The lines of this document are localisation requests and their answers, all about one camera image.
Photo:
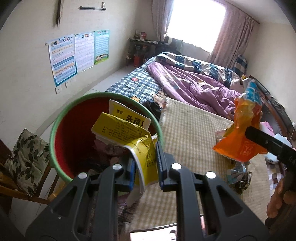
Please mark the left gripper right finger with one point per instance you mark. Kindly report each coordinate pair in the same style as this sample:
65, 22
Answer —
207, 208

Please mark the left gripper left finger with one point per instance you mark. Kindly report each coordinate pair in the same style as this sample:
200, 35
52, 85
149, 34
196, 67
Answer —
87, 208

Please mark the orange plastic snack bag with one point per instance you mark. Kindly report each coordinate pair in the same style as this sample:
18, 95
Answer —
248, 112

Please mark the yellow medicine packet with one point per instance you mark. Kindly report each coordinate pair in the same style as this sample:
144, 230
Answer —
126, 128

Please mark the person's right hand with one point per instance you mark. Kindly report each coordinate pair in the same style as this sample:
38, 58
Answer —
278, 198

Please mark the light blue pillow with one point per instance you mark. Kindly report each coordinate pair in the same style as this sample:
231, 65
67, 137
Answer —
275, 147

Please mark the dark wooden headboard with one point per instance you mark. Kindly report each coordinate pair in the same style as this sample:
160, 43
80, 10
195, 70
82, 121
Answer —
274, 113

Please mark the crumpled wrappers on mat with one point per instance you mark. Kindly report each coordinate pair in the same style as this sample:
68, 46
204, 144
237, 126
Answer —
238, 175

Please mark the red bin with green rim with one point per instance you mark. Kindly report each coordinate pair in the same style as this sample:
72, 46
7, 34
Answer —
71, 133

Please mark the floral chair cushion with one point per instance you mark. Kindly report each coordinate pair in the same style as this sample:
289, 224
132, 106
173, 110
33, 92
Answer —
28, 162

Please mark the purple quilt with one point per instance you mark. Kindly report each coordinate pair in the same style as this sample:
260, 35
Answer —
195, 89

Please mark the pink window curtains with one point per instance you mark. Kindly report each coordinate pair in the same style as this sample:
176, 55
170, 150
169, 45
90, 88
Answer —
218, 27

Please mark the blue plaid bed sheet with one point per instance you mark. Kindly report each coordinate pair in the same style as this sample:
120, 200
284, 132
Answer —
140, 86

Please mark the blue patchwork quilt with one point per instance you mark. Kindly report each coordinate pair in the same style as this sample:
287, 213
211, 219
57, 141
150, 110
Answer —
220, 74

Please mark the dark side table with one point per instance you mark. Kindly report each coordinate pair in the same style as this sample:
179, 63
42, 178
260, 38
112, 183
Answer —
140, 49

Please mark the educational wall posters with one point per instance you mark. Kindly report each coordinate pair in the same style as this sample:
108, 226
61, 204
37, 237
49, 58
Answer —
75, 53

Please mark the dark hanging wall strip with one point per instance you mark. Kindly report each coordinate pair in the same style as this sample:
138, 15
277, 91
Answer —
59, 12

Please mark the black wall rail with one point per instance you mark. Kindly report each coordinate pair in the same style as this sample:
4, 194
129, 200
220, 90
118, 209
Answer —
92, 8

